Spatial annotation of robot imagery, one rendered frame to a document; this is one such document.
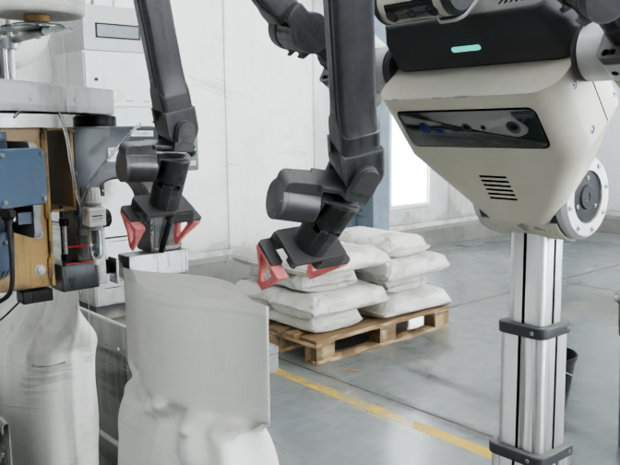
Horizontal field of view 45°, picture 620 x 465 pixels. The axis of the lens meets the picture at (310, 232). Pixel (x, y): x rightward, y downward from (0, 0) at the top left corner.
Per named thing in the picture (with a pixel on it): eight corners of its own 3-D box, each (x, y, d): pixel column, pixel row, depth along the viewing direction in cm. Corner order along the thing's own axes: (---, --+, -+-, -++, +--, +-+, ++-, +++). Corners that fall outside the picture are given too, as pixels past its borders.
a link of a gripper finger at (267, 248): (238, 271, 116) (261, 233, 110) (275, 264, 120) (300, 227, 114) (258, 307, 113) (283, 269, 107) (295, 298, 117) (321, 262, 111)
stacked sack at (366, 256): (395, 267, 455) (395, 243, 453) (311, 282, 413) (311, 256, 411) (347, 257, 487) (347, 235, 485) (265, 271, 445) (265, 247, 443)
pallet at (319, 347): (448, 326, 502) (449, 305, 500) (316, 366, 422) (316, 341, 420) (360, 306, 562) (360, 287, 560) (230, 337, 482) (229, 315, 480)
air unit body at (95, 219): (113, 264, 151) (110, 186, 149) (91, 267, 148) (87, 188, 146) (103, 261, 155) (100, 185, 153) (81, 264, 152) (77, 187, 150)
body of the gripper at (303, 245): (269, 237, 112) (290, 205, 107) (321, 229, 118) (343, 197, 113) (290, 272, 109) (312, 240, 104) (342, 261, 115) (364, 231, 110)
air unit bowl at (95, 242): (106, 258, 151) (104, 228, 150) (92, 260, 149) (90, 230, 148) (100, 256, 153) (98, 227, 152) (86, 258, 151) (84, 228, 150)
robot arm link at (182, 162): (196, 158, 135) (184, 142, 139) (160, 158, 131) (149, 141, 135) (188, 190, 139) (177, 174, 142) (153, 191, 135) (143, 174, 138)
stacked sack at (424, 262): (455, 272, 497) (456, 251, 495) (383, 287, 454) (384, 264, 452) (406, 264, 530) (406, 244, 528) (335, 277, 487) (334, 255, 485)
